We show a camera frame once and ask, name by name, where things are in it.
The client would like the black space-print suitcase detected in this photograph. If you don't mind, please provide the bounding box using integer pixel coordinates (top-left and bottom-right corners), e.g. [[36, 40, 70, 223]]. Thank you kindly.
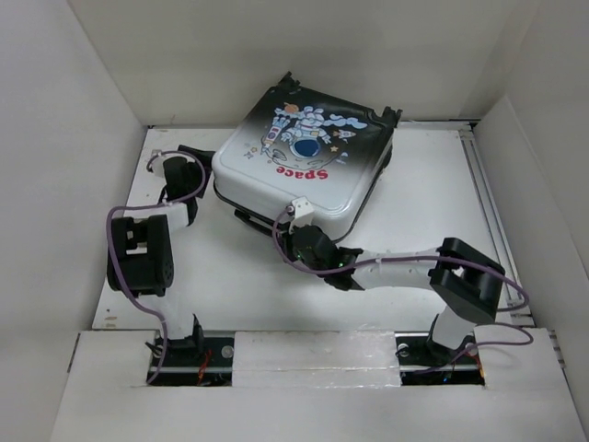
[[212, 74, 402, 242]]

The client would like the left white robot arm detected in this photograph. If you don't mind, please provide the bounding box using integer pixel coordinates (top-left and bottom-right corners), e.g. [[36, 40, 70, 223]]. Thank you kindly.
[[106, 145, 214, 366]]

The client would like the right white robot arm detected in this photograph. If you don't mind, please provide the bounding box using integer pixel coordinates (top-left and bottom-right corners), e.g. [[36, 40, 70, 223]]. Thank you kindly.
[[272, 225, 505, 366]]

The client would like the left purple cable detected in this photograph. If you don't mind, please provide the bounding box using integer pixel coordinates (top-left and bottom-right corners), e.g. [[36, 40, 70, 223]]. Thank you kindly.
[[106, 149, 206, 386]]

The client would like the purple cable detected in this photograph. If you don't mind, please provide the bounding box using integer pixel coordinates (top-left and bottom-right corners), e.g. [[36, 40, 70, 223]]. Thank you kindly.
[[106, 149, 206, 386], [271, 204, 535, 374]]

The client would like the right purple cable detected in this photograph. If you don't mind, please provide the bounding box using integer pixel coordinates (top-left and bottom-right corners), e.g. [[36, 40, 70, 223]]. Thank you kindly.
[[271, 204, 535, 374]]

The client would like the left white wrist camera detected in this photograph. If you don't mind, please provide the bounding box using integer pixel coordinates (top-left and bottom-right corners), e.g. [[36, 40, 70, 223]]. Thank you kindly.
[[146, 150, 174, 179]]

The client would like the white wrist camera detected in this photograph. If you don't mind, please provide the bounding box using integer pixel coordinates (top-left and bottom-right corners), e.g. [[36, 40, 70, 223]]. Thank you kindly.
[[288, 196, 315, 227], [146, 150, 174, 179]]

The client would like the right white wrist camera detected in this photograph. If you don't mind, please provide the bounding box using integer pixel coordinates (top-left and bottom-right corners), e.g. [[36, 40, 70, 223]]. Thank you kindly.
[[288, 196, 315, 227]]

